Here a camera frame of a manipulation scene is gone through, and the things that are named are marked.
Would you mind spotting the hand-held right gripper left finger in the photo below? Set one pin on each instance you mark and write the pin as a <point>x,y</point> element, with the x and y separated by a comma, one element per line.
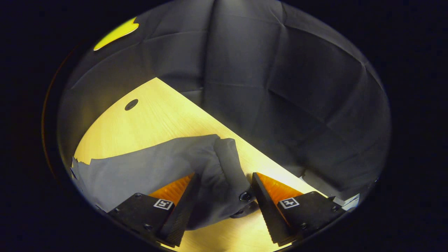
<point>182,213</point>

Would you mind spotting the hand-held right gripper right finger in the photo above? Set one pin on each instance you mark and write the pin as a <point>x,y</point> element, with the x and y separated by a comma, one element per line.
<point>269,213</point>

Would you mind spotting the grey button shirt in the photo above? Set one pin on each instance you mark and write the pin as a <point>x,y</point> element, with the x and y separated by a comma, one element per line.
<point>147,171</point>

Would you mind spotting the black backdrop cloth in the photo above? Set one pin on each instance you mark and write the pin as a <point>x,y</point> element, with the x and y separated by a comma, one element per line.
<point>297,87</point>

